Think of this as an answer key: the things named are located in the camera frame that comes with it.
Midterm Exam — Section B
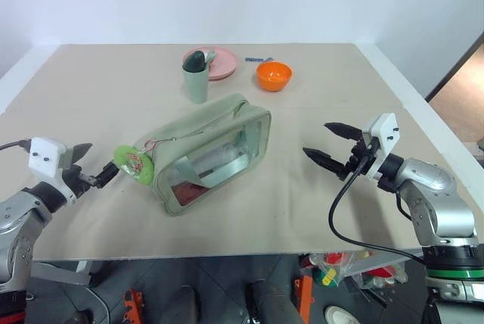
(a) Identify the dark rounded shape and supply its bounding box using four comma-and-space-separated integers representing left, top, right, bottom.
165, 283, 202, 324
244, 279, 304, 324

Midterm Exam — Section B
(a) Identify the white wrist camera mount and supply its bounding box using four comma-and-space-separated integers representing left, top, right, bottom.
28, 136, 76, 201
361, 112, 402, 181

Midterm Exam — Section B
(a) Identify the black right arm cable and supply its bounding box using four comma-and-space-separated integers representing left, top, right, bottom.
327, 143, 427, 265

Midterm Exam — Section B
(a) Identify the orange metal stand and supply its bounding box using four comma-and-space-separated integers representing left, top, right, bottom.
293, 273, 315, 316

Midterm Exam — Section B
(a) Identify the grey table bracket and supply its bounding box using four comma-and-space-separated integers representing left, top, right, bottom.
31, 259, 93, 288

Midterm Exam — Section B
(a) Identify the green transparent pouch bag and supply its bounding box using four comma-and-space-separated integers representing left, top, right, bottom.
142, 92, 274, 219

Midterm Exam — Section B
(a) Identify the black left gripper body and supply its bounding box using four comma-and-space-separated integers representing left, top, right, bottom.
61, 164, 95, 201

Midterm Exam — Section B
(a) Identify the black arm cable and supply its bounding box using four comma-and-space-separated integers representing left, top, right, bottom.
0, 139, 32, 153
327, 143, 427, 265

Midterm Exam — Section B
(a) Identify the orange bowl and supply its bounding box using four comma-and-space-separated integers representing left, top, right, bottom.
255, 61, 293, 93

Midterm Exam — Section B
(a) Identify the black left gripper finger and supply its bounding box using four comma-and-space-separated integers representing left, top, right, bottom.
72, 142, 94, 168
80, 163, 119, 189

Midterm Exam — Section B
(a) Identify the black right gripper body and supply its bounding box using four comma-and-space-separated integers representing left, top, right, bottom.
337, 129, 375, 182

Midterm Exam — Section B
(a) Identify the pink plate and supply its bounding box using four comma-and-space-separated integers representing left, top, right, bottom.
182, 46, 240, 83

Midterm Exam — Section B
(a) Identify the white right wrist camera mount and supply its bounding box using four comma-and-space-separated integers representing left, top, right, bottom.
361, 112, 402, 181

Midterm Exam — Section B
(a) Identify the orange black tool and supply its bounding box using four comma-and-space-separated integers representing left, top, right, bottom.
121, 288, 147, 322

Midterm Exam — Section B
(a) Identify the pale green cup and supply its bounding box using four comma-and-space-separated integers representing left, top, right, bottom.
181, 61, 210, 105

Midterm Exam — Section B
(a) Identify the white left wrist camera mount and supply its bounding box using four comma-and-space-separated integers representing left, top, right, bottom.
28, 136, 76, 201

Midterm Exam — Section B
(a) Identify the white shoe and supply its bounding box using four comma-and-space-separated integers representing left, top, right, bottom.
324, 304, 363, 324

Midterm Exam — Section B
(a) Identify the brown door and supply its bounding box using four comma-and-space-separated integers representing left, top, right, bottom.
426, 33, 484, 176

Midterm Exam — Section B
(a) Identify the dark green toy vegetable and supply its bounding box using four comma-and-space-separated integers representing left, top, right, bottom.
182, 51, 206, 74

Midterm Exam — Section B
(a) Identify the green round zipper charm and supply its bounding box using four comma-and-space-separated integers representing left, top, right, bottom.
113, 144, 156, 186

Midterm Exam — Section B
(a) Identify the plastic bag of toys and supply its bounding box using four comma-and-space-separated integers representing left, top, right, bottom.
309, 251, 411, 291

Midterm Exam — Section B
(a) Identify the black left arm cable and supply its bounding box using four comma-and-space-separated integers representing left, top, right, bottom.
0, 139, 32, 153

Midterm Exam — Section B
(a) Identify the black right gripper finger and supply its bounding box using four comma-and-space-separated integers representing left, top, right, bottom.
324, 122, 363, 141
302, 146, 346, 179

